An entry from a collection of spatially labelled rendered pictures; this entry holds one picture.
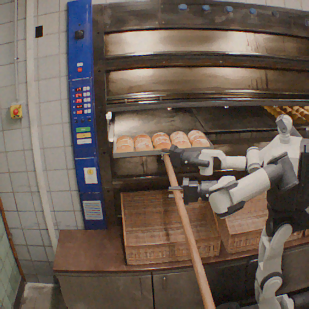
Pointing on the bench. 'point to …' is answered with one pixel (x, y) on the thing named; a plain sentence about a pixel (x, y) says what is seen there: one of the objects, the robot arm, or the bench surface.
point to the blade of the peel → (154, 148)
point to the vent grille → (92, 209)
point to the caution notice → (91, 175)
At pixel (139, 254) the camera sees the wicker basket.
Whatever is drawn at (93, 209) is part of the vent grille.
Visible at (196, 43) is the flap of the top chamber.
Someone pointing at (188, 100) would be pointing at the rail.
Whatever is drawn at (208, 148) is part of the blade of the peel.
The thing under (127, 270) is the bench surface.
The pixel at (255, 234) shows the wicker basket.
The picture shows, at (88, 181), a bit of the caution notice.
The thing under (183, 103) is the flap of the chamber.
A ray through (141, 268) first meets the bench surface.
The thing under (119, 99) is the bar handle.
